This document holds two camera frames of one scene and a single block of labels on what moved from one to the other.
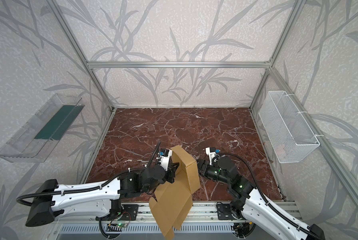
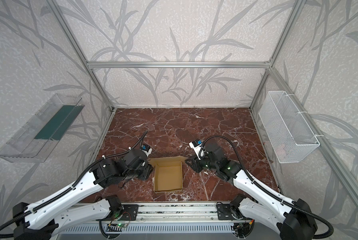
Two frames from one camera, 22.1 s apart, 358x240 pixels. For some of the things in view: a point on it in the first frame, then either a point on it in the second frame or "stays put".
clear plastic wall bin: (36, 142) stays put
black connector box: (243, 228) stays put
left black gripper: (172, 173) to (146, 170)
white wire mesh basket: (290, 135) stays put
